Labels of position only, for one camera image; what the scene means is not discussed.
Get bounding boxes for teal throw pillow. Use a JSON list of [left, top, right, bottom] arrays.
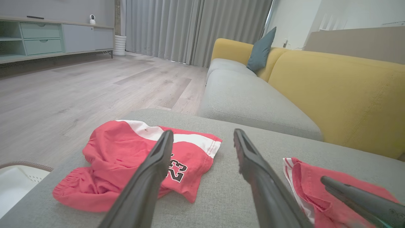
[[246, 27, 277, 73]]

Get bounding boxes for grey TV cabinet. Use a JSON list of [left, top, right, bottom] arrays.
[[0, 16, 114, 64]]

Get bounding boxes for red white-striped shorts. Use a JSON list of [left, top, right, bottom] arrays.
[[52, 120, 222, 212]]

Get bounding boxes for yellow sofa back cushion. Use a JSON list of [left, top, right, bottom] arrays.
[[211, 38, 288, 83], [268, 51, 405, 159]]

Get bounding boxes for white laundry basket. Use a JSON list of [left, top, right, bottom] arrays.
[[0, 161, 54, 219]]

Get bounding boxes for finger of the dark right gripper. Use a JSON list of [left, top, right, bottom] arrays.
[[326, 187, 393, 228], [321, 176, 405, 228]]

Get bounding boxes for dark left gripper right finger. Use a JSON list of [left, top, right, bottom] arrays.
[[234, 129, 314, 228]]

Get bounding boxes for beige board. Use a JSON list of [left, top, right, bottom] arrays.
[[304, 26, 405, 65]]

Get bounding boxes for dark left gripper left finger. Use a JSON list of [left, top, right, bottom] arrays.
[[98, 130, 174, 228]]

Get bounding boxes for white ribbed cylinder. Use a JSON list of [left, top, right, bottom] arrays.
[[113, 35, 127, 57]]

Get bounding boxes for red Bulls 23 jersey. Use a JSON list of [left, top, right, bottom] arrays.
[[283, 157, 401, 228]]

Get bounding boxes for grey sofa chaise cushion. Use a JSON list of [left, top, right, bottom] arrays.
[[0, 109, 405, 228]]

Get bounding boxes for grey sofa seat cushion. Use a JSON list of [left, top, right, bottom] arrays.
[[206, 58, 257, 83], [196, 69, 323, 141]]

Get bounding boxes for grey pleated curtain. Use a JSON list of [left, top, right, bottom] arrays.
[[122, 0, 273, 68]]

